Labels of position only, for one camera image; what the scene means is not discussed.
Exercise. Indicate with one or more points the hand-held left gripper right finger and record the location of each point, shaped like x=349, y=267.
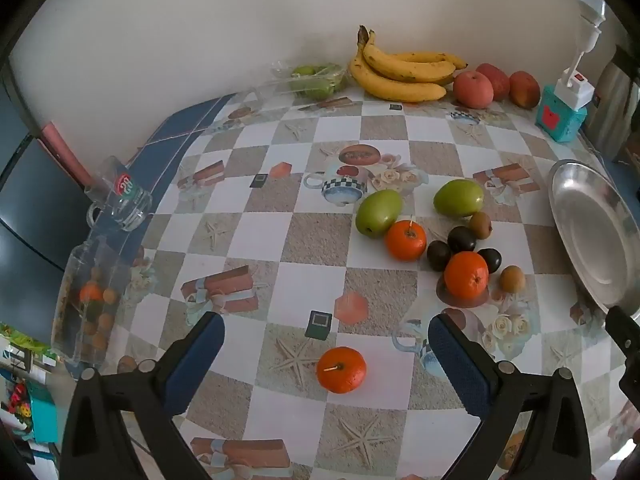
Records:
x=457, y=360

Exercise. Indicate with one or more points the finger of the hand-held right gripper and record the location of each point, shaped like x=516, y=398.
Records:
x=631, y=385
x=625, y=330

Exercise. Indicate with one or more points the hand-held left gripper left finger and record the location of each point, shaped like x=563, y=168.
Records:
x=200, y=355

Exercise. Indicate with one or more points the orange tangerine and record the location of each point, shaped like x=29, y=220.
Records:
x=405, y=240
x=341, y=370
x=466, y=273

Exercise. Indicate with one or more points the brown kiwi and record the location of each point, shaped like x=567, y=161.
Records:
x=480, y=224
x=512, y=278

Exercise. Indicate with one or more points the dark plum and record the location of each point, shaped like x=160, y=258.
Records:
x=491, y=260
x=461, y=239
x=439, y=256

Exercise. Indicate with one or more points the round steel plate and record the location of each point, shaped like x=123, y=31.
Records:
x=590, y=230

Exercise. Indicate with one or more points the green mango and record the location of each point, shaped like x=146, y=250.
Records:
x=458, y=198
x=379, y=213

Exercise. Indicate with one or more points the bag of green fruits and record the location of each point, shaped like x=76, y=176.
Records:
x=315, y=80

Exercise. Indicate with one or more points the clear glass jar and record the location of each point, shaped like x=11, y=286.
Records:
x=90, y=305

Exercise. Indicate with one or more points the printed checkered tablecloth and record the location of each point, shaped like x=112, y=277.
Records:
x=300, y=230

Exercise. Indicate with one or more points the glass mug with red label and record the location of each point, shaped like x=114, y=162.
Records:
x=122, y=195

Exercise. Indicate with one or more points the teal box with red label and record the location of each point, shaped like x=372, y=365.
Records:
x=557, y=120

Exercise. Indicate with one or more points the steel kettle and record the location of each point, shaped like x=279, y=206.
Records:
x=612, y=105

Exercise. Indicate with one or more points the blue checked cloth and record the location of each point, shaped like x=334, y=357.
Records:
x=175, y=130

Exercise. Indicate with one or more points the pink stick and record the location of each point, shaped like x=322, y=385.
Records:
x=65, y=152

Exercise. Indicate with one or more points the red yellow apple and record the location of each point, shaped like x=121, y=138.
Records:
x=525, y=89

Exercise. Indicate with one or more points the pink red apple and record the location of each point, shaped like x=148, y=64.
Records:
x=472, y=90

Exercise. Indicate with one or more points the dark red apple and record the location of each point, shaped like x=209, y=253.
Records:
x=497, y=77

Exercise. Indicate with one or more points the bunch of yellow bananas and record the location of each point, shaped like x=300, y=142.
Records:
x=400, y=80

